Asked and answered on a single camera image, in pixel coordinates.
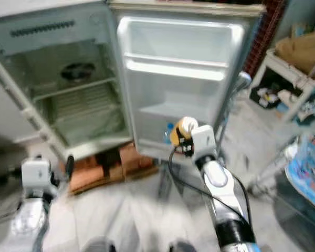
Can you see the orange brick stack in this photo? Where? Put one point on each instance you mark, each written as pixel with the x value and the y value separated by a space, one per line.
pixel 134 160
pixel 86 176

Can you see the clear blue water bottle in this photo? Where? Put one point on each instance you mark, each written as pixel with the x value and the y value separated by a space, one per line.
pixel 168 132

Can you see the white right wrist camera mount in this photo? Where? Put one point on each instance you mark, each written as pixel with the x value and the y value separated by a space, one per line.
pixel 205 140

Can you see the grey left robot leg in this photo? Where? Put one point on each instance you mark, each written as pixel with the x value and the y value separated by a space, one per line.
pixel 97 245

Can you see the brown paper bag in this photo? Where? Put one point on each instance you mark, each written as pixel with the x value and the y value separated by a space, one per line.
pixel 307 50

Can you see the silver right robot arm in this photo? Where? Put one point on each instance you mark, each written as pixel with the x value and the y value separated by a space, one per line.
pixel 223 194

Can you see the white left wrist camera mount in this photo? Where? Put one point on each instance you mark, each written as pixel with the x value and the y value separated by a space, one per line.
pixel 37 176

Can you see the white shelf cart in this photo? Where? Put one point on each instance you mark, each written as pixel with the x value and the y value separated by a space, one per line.
pixel 289 79

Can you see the blue patterned baby bouncer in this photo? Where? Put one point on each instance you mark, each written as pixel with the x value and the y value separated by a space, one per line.
pixel 307 168

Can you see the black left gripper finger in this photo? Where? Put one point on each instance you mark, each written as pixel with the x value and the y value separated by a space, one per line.
pixel 70 165

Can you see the grey fridge door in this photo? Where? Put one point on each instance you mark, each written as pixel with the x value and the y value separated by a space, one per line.
pixel 184 68

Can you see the yellow bottle with white cap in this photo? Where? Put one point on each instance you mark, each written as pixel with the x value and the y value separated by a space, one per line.
pixel 185 127

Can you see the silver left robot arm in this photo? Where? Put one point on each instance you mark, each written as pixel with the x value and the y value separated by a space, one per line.
pixel 31 220

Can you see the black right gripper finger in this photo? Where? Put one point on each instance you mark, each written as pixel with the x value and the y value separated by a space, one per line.
pixel 180 136

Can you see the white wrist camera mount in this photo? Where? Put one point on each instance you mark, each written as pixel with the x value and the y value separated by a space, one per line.
pixel 37 176
pixel 205 140

